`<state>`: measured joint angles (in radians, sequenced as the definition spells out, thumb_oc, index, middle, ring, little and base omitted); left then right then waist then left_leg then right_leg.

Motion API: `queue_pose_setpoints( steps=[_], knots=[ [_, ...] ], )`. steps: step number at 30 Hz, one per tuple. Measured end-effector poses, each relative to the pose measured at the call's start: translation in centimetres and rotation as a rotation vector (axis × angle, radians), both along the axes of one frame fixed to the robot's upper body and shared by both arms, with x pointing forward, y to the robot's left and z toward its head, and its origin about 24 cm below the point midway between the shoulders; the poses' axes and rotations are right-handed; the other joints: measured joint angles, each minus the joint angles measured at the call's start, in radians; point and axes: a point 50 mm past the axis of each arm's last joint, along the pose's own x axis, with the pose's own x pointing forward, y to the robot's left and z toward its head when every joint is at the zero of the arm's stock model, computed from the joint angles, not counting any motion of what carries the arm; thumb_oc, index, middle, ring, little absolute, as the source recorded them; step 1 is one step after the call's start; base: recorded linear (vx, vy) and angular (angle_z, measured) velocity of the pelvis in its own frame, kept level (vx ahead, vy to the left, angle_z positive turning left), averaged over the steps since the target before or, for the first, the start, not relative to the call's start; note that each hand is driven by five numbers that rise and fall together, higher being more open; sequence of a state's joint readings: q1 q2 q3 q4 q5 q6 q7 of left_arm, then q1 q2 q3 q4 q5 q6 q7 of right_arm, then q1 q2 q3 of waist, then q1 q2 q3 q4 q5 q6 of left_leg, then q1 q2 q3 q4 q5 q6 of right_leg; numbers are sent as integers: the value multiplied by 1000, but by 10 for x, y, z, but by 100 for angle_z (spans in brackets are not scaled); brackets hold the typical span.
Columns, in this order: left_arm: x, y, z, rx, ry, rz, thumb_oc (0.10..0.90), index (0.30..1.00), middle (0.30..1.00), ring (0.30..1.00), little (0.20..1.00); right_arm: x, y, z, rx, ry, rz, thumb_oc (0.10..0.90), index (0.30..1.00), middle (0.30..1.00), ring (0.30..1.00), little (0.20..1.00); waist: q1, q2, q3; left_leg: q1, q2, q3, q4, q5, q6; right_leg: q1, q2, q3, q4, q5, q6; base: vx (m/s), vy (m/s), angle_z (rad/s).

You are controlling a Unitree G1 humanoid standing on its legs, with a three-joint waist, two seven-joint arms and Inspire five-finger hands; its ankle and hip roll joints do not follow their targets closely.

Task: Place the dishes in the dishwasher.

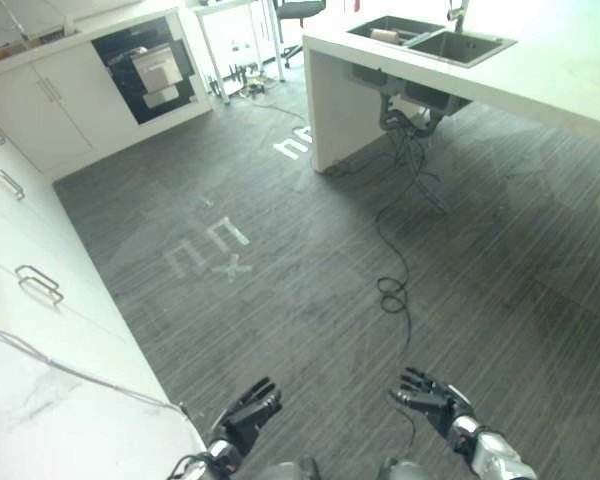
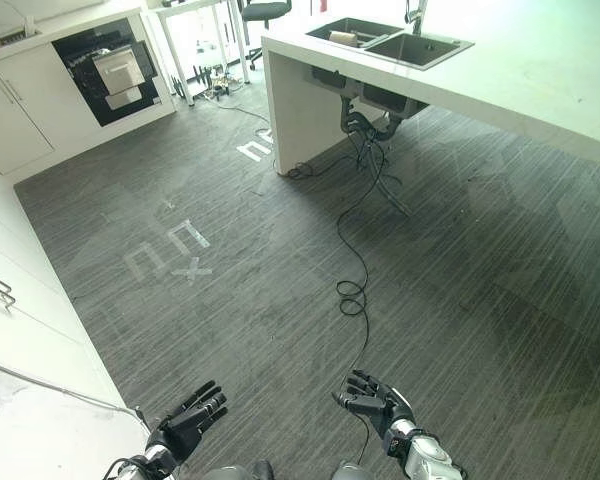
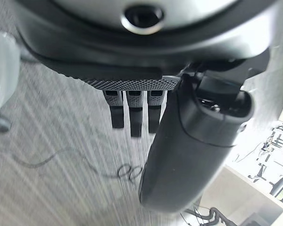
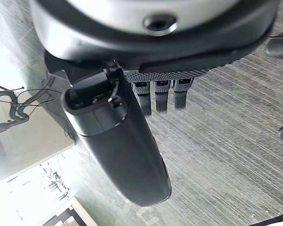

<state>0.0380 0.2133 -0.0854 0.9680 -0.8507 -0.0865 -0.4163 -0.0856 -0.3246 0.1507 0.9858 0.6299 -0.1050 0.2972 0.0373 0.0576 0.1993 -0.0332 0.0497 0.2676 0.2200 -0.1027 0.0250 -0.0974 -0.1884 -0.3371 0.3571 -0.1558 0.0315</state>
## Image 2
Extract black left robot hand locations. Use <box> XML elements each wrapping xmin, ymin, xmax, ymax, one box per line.
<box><xmin>146</xmin><ymin>380</ymin><xmax>229</xmax><ymax>465</ymax></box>

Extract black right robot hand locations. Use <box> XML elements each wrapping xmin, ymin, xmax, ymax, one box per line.
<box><xmin>330</xmin><ymin>369</ymin><xmax>414</xmax><ymax>441</ymax></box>

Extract black built-in dishwasher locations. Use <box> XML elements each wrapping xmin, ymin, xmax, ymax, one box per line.
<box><xmin>50</xmin><ymin>17</ymin><xmax>162</xmax><ymax>129</ymax></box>

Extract white counter with drawers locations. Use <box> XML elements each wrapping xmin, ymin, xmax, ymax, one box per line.
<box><xmin>0</xmin><ymin>153</ymin><xmax>152</xmax><ymax>480</ymax></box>

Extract black sink drain pipes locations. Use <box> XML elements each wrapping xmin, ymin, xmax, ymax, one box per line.
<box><xmin>338</xmin><ymin>93</ymin><xmax>402</xmax><ymax>143</ymax></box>

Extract white cabinet unit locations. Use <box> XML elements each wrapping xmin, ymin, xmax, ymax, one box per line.
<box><xmin>0</xmin><ymin>8</ymin><xmax>179</xmax><ymax>177</ymax></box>

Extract white kitchen island counter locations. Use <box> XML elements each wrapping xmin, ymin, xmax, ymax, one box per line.
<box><xmin>260</xmin><ymin>0</ymin><xmax>600</xmax><ymax>177</ymax></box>

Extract dark double sink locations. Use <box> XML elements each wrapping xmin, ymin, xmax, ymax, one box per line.
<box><xmin>304</xmin><ymin>16</ymin><xmax>476</xmax><ymax>72</ymax></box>

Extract white table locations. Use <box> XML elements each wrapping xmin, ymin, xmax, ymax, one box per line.
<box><xmin>154</xmin><ymin>0</ymin><xmax>254</xmax><ymax>109</ymax></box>

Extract chrome sink faucet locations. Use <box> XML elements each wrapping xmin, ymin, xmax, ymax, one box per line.
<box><xmin>404</xmin><ymin>0</ymin><xmax>430</xmax><ymax>36</ymax></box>

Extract black office chair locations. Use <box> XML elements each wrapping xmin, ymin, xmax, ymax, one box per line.
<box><xmin>241</xmin><ymin>0</ymin><xmax>294</xmax><ymax>72</ymax></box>

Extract long black floor cable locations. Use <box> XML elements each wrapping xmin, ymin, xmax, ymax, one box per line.
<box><xmin>335</xmin><ymin>133</ymin><xmax>387</xmax><ymax>467</ymax></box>

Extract thin grey cable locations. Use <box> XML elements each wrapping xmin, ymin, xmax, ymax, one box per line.
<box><xmin>0</xmin><ymin>353</ymin><xmax>149</xmax><ymax>434</ymax></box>

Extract grey flexible hose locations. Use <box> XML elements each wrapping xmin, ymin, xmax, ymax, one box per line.
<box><xmin>372</xmin><ymin>142</ymin><xmax>412</xmax><ymax>218</ymax></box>

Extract coiled black cable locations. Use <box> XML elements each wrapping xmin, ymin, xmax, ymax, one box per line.
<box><xmin>284</xmin><ymin>160</ymin><xmax>334</xmax><ymax>180</ymax></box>

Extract clutter of tools and cables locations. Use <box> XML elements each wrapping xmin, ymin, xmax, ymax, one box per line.
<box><xmin>169</xmin><ymin>60</ymin><xmax>247</xmax><ymax>103</ymax></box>

